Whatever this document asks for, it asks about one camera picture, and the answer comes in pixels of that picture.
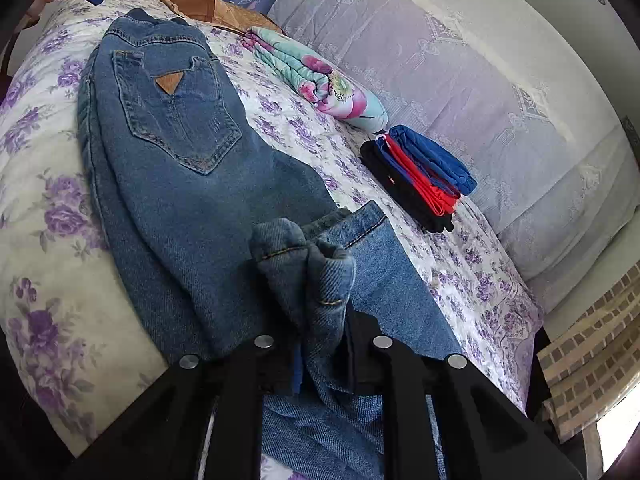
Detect folded teal floral quilt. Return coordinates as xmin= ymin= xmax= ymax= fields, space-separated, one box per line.
xmin=244 ymin=26 xmax=390 ymax=135

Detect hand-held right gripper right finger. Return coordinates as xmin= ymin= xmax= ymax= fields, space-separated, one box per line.
xmin=345 ymin=310 xmax=586 ymax=480

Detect folded blue garment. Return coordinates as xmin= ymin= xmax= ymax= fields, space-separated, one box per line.
xmin=387 ymin=125 xmax=478 ymax=196

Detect blue denim pants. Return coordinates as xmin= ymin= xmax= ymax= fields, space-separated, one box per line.
xmin=76 ymin=7 xmax=463 ymax=480

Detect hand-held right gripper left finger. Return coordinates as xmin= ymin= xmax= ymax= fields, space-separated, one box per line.
xmin=60 ymin=332 xmax=303 ymax=480

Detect purple floral bed sheet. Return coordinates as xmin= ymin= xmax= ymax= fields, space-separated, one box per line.
xmin=0 ymin=0 xmax=546 ymax=456

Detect person's left hand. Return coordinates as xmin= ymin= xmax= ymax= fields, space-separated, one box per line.
xmin=22 ymin=0 xmax=66 ymax=28

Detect folded red garment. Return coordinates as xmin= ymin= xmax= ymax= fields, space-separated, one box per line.
xmin=375 ymin=135 xmax=461 ymax=216

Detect stack of folded clothes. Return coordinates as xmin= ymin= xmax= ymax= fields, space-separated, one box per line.
xmin=360 ymin=140 xmax=455 ymax=234

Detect brown pillow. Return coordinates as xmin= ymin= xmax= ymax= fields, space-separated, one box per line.
xmin=157 ymin=0 xmax=286 ymax=36

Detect brick patterned cloth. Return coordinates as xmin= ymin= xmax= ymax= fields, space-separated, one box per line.
xmin=537 ymin=260 xmax=640 ymax=443

